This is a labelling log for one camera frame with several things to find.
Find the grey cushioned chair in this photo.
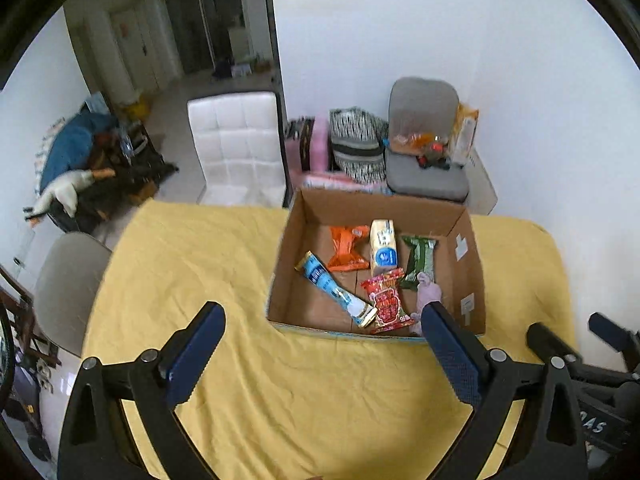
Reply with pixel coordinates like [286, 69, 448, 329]
[385, 77, 471, 203]

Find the blue clothing pile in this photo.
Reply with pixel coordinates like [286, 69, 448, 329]
[37, 112, 118, 193]

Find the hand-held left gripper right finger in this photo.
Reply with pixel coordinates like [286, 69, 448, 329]
[421, 301, 589, 480]

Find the white plush goose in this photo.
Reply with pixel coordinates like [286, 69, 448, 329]
[24, 169, 117, 218]

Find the red snack packet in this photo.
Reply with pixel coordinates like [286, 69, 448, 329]
[361, 267, 418, 335]

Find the bicycle wheel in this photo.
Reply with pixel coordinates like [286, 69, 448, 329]
[0, 305, 16, 411]

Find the white padded chair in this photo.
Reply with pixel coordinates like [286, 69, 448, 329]
[186, 91, 288, 208]

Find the dark wooden chair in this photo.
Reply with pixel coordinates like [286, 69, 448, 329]
[0, 265, 61, 366]

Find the green snack packet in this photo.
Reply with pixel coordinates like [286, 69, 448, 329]
[398, 235, 438, 292]

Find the orange snack packet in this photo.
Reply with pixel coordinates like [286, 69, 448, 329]
[327, 225, 371, 273]

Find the blue white tube packet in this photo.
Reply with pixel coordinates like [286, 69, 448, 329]
[295, 251, 378, 328]

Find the purple sock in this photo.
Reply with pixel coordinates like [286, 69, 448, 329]
[410, 272, 443, 336]

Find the black white patterned bag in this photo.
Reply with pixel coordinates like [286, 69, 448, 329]
[328, 106, 390, 185]

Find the orange white paper bag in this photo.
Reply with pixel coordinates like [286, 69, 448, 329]
[447, 102, 480, 166]

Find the yellow blue tissue pack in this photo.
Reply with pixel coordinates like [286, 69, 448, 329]
[369, 218, 399, 276]

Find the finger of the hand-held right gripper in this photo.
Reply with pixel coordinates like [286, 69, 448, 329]
[527, 322, 583, 367]
[588, 312, 640, 358]

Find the pink suitcase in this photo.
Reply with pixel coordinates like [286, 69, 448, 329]
[287, 117, 391, 195]

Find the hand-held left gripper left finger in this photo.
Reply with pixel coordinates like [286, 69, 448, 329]
[57, 301, 227, 480]

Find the yellow table blanket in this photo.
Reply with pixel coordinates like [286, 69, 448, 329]
[81, 200, 581, 480]

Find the cardboard box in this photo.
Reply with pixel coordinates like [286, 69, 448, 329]
[265, 187, 487, 338]

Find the small clutter on grey chair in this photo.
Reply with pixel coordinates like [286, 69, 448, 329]
[390, 130, 451, 168]

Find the white room door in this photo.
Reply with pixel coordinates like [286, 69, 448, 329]
[110, 7, 162, 96]

